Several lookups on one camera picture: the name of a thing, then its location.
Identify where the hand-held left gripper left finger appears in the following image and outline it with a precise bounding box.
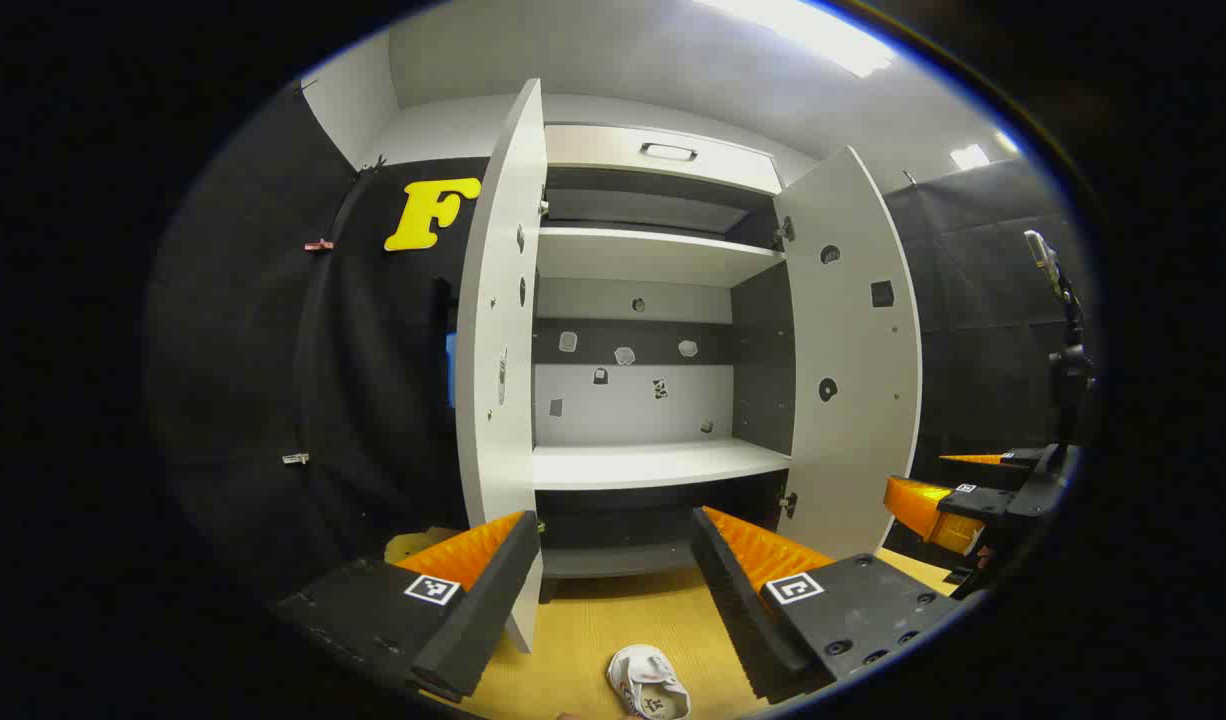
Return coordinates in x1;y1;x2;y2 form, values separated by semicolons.
273;510;544;703

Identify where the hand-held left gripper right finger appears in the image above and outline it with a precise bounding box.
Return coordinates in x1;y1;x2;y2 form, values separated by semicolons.
690;506;964;703

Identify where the white shoe cabinet door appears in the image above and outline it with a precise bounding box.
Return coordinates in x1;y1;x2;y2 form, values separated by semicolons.
773;147;922;561
456;78;549;654

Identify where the white canvas shoe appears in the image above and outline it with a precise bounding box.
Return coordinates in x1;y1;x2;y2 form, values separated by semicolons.
607;645;692;720

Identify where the white shoe cabinet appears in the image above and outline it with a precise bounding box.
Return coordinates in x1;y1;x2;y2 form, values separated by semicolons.
528;123;799;604

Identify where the white cabinet drawer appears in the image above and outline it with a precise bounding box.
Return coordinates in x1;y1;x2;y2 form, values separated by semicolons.
543;123;784;196

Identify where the black backdrop cloth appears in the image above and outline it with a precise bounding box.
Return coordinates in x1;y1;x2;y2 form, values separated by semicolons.
143;85;1099;601

